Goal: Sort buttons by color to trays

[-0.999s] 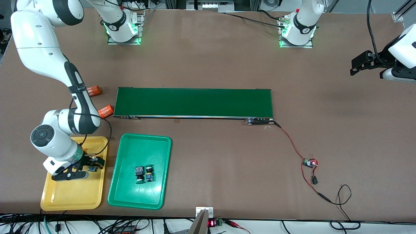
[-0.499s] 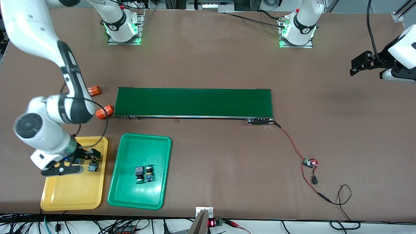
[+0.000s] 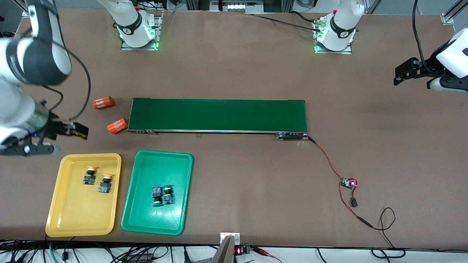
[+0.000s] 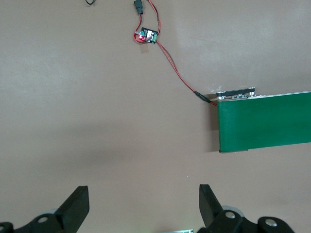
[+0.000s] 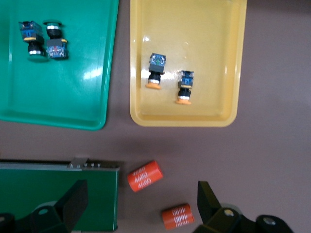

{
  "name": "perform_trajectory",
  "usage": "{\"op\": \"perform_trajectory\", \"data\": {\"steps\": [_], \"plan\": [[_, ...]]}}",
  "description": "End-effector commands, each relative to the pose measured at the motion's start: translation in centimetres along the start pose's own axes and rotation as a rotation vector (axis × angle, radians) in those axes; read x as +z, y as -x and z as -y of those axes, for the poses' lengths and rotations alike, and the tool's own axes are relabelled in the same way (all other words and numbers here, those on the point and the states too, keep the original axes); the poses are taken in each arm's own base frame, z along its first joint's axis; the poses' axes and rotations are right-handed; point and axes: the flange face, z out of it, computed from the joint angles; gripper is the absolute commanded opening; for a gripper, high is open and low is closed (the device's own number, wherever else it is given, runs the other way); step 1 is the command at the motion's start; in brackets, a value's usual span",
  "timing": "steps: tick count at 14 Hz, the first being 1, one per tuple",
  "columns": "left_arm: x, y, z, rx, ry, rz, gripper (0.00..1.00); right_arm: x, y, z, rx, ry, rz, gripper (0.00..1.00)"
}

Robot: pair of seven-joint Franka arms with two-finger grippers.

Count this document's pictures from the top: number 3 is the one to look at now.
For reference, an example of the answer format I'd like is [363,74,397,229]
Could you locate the orange cylinder with white print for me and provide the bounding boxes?
[93,96,115,110]
[107,117,129,135]

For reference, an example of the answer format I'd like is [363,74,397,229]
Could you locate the yellow push button switch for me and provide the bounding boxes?
[83,166,98,185]
[98,174,114,194]

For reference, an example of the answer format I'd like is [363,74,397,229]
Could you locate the aluminium corner profile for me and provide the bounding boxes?
[441,0,468,24]
[13,0,31,17]

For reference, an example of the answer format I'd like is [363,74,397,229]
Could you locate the yellow plastic tray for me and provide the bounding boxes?
[45,153,122,237]

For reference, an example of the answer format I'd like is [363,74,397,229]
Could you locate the green plastic tray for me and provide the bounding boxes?
[121,150,193,236]

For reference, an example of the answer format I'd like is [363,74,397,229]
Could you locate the green conveyor belt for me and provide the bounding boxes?
[127,98,310,141]

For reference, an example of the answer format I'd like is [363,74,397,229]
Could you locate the red clip lead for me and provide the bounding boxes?
[252,247,283,263]

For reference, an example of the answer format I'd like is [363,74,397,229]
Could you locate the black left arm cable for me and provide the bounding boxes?
[412,0,430,66]

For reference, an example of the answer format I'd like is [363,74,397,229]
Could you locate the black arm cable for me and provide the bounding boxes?
[40,37,92,122]
[412,0,430,66]

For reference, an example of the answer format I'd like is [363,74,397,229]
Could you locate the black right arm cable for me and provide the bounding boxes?
[40,37,92,122]

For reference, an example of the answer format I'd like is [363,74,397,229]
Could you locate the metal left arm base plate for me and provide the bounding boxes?
[313,18,353,54]

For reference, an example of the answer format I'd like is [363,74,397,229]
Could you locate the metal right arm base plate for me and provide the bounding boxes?
[121,11,163,51]

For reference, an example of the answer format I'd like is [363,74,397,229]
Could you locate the black cable to base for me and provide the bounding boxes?
[252,11,322,31]

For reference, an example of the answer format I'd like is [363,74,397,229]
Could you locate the thin black looped cable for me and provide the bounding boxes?
[371,207,406,258]

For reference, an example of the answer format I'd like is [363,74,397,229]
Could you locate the aluminium frame rack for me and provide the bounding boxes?
[185,0,293,14]

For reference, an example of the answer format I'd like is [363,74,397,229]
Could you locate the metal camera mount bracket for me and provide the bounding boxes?
[211,232,241,263]

